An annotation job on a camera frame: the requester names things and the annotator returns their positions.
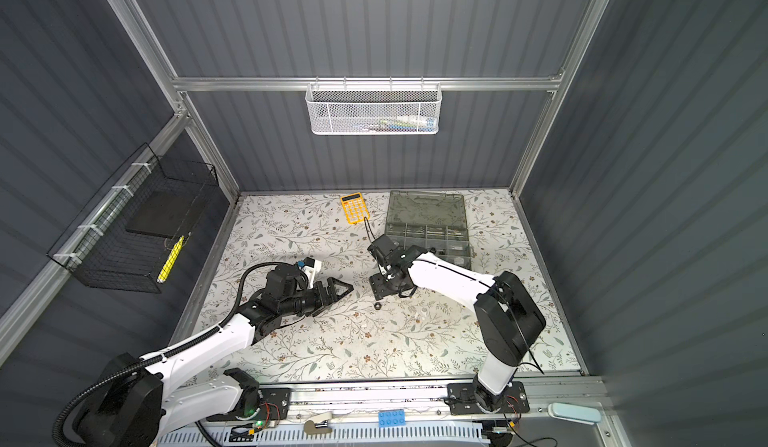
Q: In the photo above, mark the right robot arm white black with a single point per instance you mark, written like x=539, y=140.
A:
x=509, y=320

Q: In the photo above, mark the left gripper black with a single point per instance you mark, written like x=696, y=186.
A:
x=331, y=293

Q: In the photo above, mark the yellow calculator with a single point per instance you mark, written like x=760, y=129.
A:
x=354, y=208

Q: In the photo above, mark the light blue oblong case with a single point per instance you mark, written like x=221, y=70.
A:
x=574, y=413

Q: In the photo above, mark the white wire mesh basket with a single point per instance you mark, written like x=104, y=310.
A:
x=367, y=112

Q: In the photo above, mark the floral patterned table mat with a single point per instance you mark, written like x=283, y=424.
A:
x=427, y=335

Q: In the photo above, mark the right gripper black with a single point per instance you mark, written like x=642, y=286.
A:
x=378, y=287

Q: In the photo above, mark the green transparent compartment organizer box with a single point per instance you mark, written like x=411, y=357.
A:
x=431, y=220

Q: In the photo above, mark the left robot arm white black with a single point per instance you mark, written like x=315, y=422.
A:
x=140, y=399

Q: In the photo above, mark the black wire mesh basket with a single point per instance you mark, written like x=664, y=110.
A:
x=123, y=243

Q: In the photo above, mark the blue toy brick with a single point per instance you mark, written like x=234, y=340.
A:
x=391, y=418

